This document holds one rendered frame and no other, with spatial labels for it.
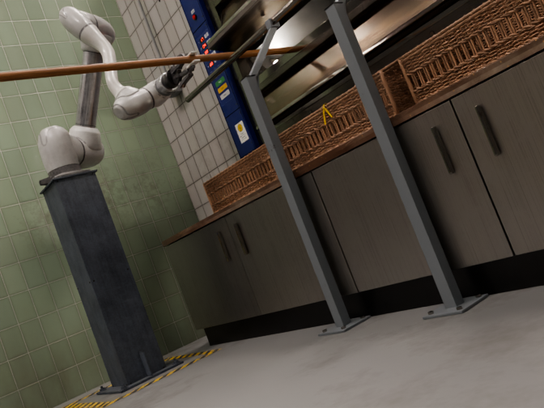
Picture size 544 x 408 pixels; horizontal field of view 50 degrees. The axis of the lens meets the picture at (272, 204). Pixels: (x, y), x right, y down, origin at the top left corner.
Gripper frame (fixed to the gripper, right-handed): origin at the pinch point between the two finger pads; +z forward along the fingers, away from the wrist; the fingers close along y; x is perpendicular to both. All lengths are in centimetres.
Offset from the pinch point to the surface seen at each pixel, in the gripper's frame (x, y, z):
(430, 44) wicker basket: -2, 47, 102
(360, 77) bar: 9, 47, 83
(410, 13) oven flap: -50, 21, 70
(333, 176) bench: 2, 69, 53
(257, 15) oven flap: -45.1, -18.6, -0.1
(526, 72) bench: 4, 67, 126
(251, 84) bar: 6.9, 27.6, 36.3
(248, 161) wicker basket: -2.8, 48.8, 7.3
